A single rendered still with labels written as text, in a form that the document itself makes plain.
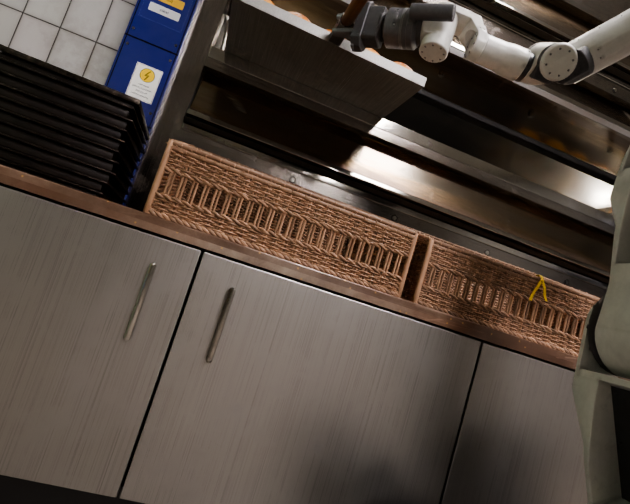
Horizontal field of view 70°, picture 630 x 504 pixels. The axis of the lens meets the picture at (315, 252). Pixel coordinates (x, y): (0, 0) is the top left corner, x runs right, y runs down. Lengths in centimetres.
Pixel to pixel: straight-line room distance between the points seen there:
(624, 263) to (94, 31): 143
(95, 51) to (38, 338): 93
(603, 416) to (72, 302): 87
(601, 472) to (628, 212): 40
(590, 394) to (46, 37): 156
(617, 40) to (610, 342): 69
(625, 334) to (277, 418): 58
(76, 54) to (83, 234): 80
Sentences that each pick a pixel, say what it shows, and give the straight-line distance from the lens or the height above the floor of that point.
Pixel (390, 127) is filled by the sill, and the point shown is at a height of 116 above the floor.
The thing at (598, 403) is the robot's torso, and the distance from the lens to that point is 84.
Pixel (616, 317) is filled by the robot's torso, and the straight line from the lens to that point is 81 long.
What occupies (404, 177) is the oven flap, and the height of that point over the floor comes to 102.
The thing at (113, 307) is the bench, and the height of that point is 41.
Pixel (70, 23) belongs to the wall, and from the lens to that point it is 161.
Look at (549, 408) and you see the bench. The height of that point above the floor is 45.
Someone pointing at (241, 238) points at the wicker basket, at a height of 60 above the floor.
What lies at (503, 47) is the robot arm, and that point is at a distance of 119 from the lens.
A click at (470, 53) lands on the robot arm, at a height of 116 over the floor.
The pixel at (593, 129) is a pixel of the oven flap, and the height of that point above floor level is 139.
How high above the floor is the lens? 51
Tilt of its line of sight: 7 degrees up
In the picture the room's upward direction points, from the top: 17 degrees clockwise
